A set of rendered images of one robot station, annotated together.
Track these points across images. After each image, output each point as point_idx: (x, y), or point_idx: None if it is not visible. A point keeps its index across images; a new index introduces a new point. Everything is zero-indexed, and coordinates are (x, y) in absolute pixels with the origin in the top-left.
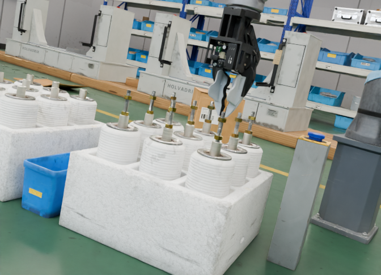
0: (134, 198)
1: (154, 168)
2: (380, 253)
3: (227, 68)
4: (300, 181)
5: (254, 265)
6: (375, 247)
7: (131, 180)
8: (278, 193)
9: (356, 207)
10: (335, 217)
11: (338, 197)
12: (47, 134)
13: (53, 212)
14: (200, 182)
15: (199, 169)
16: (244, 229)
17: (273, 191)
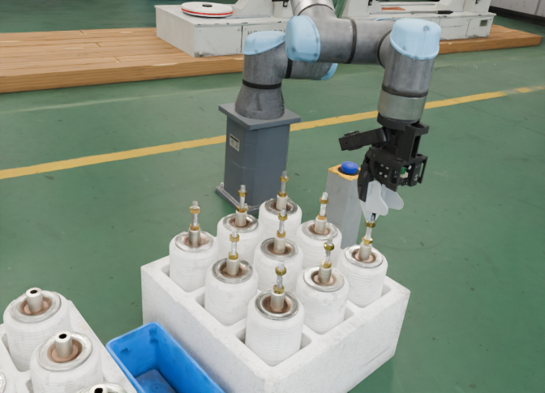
0: (342, 356)
1: (341, 313)
2: (308, 206)
3: (413, 185)
4: (353, 214)
5: None
6: (296, 202)
7: (341, 343)
8: (159, 200)
9: (277, 179)
10: (262, 198)
11: (261, 179)
12: None
13: None
14: (378, 290)
15: (378, 281)
16: None
17: (153, 202)
